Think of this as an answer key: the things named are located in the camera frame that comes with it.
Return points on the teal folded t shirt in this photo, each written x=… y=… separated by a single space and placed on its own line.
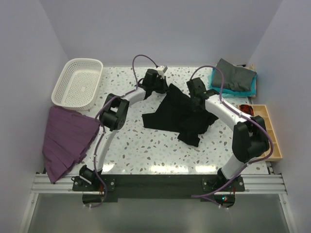
x=228 y=92

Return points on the aluminium rail frame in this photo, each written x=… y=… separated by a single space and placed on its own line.
x=259 y=179

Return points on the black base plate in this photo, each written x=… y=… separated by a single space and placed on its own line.
x=118 y=187

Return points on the grey folded t shirt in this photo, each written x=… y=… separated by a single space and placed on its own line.
x=236 y=78

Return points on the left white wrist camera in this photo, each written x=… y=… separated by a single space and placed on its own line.
x=161 y=70

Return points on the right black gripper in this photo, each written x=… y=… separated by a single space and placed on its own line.
x=192 y=97

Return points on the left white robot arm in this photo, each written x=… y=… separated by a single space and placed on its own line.
x=112 y=118

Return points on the black t shirt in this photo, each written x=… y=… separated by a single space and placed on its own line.
x=175 y=114

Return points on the purple cloth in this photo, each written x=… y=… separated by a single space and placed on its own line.
x=68 y=136

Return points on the white plastic basket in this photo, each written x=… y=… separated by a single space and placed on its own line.
x=78 y=84

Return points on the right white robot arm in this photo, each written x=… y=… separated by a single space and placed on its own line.
x=250 y=138

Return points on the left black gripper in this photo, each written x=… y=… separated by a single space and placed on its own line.
x=164 y=86

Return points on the red patterned cloth in tray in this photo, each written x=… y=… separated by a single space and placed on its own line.
x=248 y=109

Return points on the wooden compartment tray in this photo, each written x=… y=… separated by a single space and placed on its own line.
x=262 y=111

